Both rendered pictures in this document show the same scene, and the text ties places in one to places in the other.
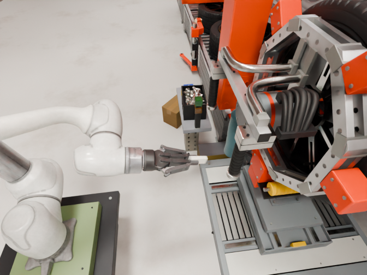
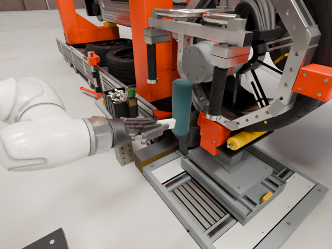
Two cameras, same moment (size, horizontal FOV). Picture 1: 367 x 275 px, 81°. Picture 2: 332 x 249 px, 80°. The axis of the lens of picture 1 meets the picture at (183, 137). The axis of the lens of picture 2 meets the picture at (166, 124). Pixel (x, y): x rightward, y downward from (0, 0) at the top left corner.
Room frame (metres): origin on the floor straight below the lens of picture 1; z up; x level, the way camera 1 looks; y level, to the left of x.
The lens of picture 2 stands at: (0.01, 0.21, 1.05)
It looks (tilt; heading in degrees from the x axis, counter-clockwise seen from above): 33 degrees down; 331
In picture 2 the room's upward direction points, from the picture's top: straight up
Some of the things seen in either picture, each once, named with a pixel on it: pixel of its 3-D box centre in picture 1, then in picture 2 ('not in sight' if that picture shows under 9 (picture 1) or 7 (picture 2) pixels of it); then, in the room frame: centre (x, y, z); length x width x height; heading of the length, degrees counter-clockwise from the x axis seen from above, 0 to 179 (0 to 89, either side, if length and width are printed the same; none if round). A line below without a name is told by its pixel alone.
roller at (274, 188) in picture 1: (296, 185); (249, 134); (0.46, -0.49, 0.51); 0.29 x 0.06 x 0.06; 96
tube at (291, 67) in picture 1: (258, 48); (188, 1); (0.66, -0.24, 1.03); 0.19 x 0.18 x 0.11; 96
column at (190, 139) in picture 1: (191, 128); (121, 138); (1.12, -0.06, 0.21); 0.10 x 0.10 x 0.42; 6
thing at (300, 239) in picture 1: (277, 203); (229, 173); (0.56, -0.55, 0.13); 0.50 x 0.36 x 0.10; 6
